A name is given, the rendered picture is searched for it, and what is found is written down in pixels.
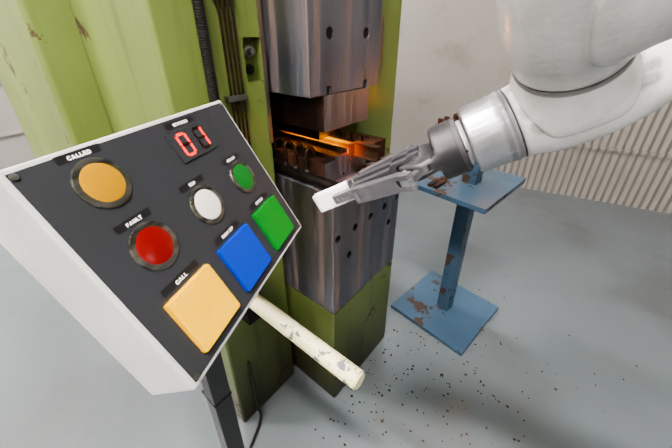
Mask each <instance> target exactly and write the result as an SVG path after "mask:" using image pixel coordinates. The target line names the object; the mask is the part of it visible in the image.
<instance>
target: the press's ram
mask: <svg viewBox="0 0 672 448"><path fill-rule="evenodd" d="M382 2H383V0H261V9H262V20H263V31H264V42H265V52H266V63H267V74H268V85H269V92H273V93H280V94H286V95H292V96H298V97H304V98H315V97H319V96H324V95H327V94H334V93H339V92H344V91H349V90H354V89H358V88H363V87H368V86H373V85H377V84H378V71H379V54H380V36H381V19H382Z"/></svg>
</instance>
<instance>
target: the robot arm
mask: <svg viewBox="0 0 672 448"><path fill-rule="evenodd" d="M495 5H496V14H497V21H498V28H499V34H500V38H501V42H502V46H503V49H504V53H505V55H506V57H507V59H508V61H509V63H510V67H511V77H510V84H509V85H508V86H506V87H504V88H502V89H500V90H498V91H496V92H495V91H494V92H492V93H490V94H489V95H487V96H485V97H483V98H481V99H479V100H476V101H474V102H472V103H470V104H468V105H466V106H463V107H461V108H459V109H458V110H457V115H458V118H459V120H457V121H454V119H452V120H451V119H448V120H446V121H443V122H441V123H439V124H437V125H435V126H432V127H430V128H429V129H428V131H427V135H428V139H429V143H426V144H422V145H420V146H418V145H414V143H410V144H409V145H408V146H406V147H404V148H403V149H401V150H400V151H398V152H396V153H394V154H392V155H390V156H388V157H386V158H384V159H382V160H380V161H378V162H376V163H374V164H372V165H370V166H368V167H366V168H364V169H362V170H360V171H359V172H358V174H359V175H356V176H354V177H353V178H352V179H351V178H350V179H348V180H346V181H344V182H342V183H339V184H337V185H335V186H332V187H330V188H328V189H325V190H323V191H321V192H318V193H316V194H315V195H314V196H313V200H314V201H315V203H316V205H317V206H318V208H319V210H320V211H321V212H325V211H327V210H330V209H332V208H335V207H337V206H340V205H342V204H345V203H348V202H350V201H353V200H356V202H357V203H358V204H361V203H364V202H368V201H372V200H375V199H379V198H383V197H387V196H390V195H394V194H398V193H401V192H413V191H415V190H417V189H418V185H417V183H416V182H417V181H421V180H423V179H426V178H427V177H429V176H430V175H432V174H434V173H436V172H437V171H442V172H443V175H444V176H445V177H446V178H448V179H451V178H454V177H457V176H460V175H462V174H465V173H468V172H470V171H472V169H473V165H476V164H478V166H479V169H480V170H481V171H482V172H486V171H489V170H492V169H494V168H497V167H500V166H503V165H505V164H508V163H511V162H514V161H518V160H521V159H523V158H525V157H528V156H531V155H535V154H540V153H545V152H556V151H560V150H563V149H567V148H571V147H574V146H577V145H580V144H583V143H586V142H589V141H592V140H595V139H598V138H600V137H603V136H605V135H608V134H610V133H613V132H615V131H618V130H620V129H622V128H625V127H627V126H629V125H631V124H633V123H635V122H637V121H639V120H641V119H643V118H645V117H647V116H648V115H650V114H652V113H653V112H655V111H657V110H658V109H660V108H661V107H663V106H665V105H666V104H667V103H669V102H670V101H672V0H495Z"/></svg>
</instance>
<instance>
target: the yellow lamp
mask: <svg viewBox="0 0 672 448"><path fill-rule="evenodd" d="M79 183H80V185H81V187H82V189H83V190H84V192H85V193H86V194H88V195H89V196H90V197H92V198H94V199H96V200H98V201H103V202H112V201H116V200H118V199H120V198H121V197H122V196H123V195H124V193H125V191H126V182H125V179H124V177H123V176H122V174H121V173H120V172H119V171H118V170H117V169H115V168H114V167H112V166H110V165H107V164H104V163H92V164H88V165H87V166H85V167H84V168H83V169H82V170H81V172H80V174H79Z"/></svg>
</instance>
